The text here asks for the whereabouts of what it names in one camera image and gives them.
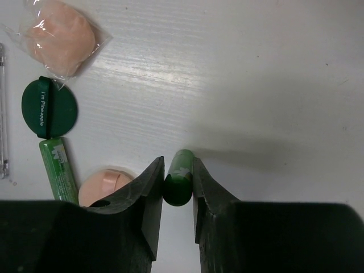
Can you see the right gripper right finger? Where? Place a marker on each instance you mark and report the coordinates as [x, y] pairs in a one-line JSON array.
[[249, 236]]

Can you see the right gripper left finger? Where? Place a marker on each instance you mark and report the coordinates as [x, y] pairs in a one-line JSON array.
[[118, 233]]

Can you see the dark green lipstick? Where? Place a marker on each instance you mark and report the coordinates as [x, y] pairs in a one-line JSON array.
[[177, 188]]

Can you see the light green tube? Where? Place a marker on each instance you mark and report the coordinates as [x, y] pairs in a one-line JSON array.
[[59, 171]]

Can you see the wrapped peach makeup sponge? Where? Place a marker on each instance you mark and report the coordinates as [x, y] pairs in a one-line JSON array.
[[60, 35]]

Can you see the peach round puff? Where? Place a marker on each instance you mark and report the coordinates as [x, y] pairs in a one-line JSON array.
[[101, 184]]

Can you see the pink-brown eyeshadow palette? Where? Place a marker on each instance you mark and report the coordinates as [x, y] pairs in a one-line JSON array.
[[3, 121]]

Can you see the dark green cushion puff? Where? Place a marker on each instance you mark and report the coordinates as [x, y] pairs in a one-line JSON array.
[[49, 108]]

